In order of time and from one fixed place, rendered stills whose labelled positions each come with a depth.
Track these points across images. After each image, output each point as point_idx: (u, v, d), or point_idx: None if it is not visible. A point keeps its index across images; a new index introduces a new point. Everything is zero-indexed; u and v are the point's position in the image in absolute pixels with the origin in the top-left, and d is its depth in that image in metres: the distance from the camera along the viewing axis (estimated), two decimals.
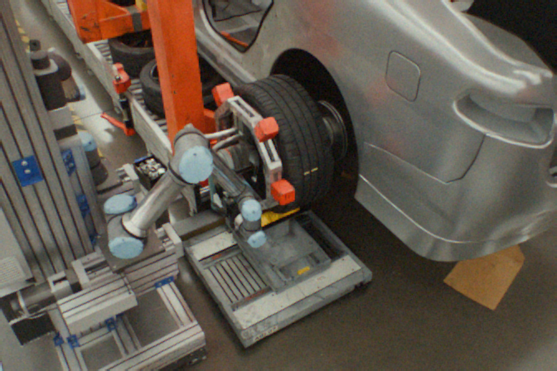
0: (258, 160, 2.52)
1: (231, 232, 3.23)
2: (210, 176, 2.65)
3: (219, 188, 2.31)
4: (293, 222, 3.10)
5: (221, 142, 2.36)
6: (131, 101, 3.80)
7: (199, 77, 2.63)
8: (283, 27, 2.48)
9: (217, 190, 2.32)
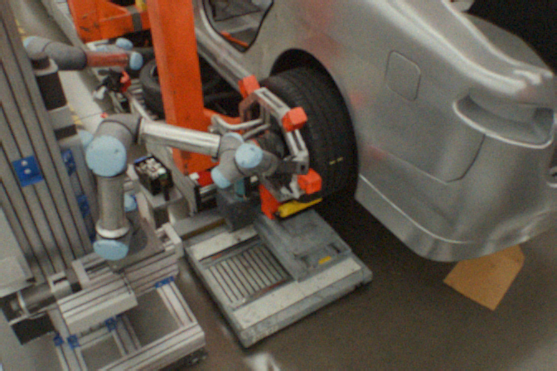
0: (283, 150, 2.58)
1: (231, 232, 3.23)
2: None
3: (248, 176, 2.37)
4: (313, 213, 3.15)
5: (249, 132, 2.42)
6: (131, 101, 3.80)
7: (199, 77, 2.63)
8: (283, 27, 2.48)
9: (245, 180, 2.38)
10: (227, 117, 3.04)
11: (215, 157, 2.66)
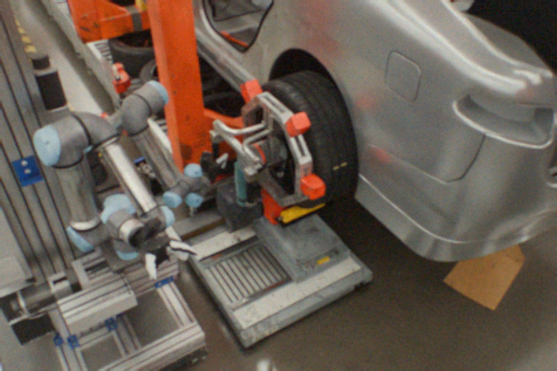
0: (285, 155, 2.55)
1: (231, 232, 3.23)
2: (237, 171, 2.68)
3: (250, 182, 2.34)
4: (316, 218, 3.12)
5: (252, 137, 2.39)
6: None
7: (199, 77, 2.63)
8: (283, 27, 2.48)
9: (248, 185, 2.35)
10: (227, 117, 3.04)
11: (217, 162, 2.63)
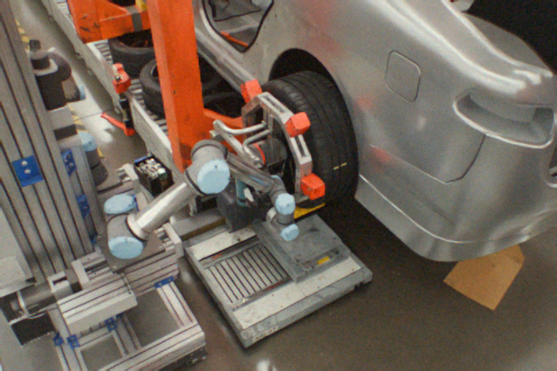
0: (285, 155, 2.55)
1: (231, 232, 3.23)
2: None
3: None
4: (316, 218, 3.12)
5: (252, 137, 2.39)
6: (131, 101, 3.80)
7: (199, 77, 2.63)
8: (283, 27, 2.48)
9: (248, 185, 2.35)
10: (227, 117, 3.04)
11: None
